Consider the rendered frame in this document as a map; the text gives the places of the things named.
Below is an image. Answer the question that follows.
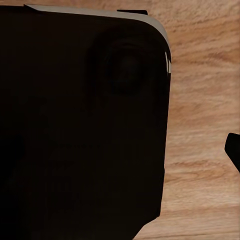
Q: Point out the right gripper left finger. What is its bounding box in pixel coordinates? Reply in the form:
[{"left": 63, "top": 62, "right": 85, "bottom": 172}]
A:
[{"left": 0, "top": 133, "right": 26, "bottom": 192}]

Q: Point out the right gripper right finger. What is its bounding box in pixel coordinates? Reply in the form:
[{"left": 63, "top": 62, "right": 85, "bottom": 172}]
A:
[{"left": 224, "top": 133, "right": 240, "bottom": 172}]

